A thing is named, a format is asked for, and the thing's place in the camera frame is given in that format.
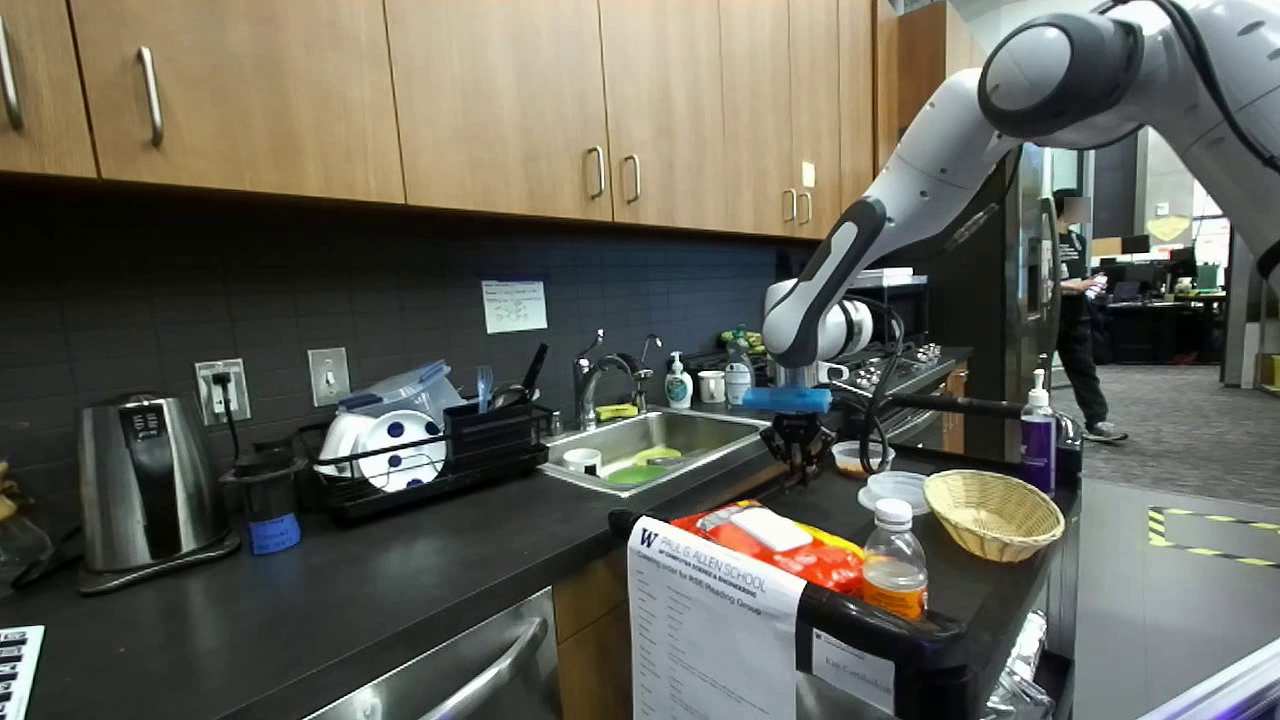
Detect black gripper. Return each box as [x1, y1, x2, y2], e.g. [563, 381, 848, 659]
[768, 411, 836, 486]

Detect woven wicker basket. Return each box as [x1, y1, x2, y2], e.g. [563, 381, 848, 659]
[920, 466, 1067, 569]

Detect small bowl with food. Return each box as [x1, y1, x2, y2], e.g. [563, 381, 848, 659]
[828, 437, 899, 480]

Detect orange snack package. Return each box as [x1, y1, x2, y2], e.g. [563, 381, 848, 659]
[673, 501, 871, 602]

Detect clear spray bottle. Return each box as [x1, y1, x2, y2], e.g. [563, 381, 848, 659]
[718, 331, 760, 411]

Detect stainless steel sink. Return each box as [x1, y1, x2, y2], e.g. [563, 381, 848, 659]
[537, 404, 777, 505]

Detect white soap dispenser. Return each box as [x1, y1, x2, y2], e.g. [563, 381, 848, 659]
[658, 350, 695, 411]

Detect green item in sink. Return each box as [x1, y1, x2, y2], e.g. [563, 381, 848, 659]
[595, 443, 688, 491]

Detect white printed paper sheet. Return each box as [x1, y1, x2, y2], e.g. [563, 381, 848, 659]
[625, 513, 810, 720]

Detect black utility cart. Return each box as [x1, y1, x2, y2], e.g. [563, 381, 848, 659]
[612, 453, 1088, 720]

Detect stainless steel refrigerator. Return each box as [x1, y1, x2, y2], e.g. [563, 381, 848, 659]
[925, 142, 1064, 466]

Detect chrome sink faucet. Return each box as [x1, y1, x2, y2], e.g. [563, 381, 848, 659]
[570, 325, 648, 433]

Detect purple pump soap bottle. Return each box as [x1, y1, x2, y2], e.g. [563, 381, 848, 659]
[1014, 363, 1058, 496]

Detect standing person dark clothes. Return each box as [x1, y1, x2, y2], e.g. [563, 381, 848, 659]
[1049, 186, 1133, 447]

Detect white paper backsplash sign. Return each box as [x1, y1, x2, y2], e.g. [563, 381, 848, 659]
[476, 278, 553, 340]

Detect office desk with monitors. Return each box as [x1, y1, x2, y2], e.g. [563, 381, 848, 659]
[1088, 227, 1230, 367]

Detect clear plastic container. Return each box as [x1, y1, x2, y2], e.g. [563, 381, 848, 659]
[336, 358, 473, 420]

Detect white round plate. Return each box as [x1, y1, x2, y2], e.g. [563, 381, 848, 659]
[311, 400, 453, 496]

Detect black cup blue base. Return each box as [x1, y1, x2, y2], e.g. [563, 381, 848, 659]
[220, 443, 307, 562]

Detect stainless steel toaster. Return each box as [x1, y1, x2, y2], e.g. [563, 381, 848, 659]
[71, 388, 245, 602]

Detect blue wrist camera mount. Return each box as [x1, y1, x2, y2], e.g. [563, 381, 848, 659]
[736, 383, 841, 424]

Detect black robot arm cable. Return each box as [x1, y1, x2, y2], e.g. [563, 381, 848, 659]
[848, 350, 1025, 480]

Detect white wall switch plate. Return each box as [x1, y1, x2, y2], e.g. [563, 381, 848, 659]
[304, 345, 356, 411]

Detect wooden wall cabinets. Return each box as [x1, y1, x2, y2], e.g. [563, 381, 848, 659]
[0, 0, 943, 246]

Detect white wall outlet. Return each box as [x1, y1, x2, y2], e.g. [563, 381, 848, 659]
[190, 358, 254, 433]

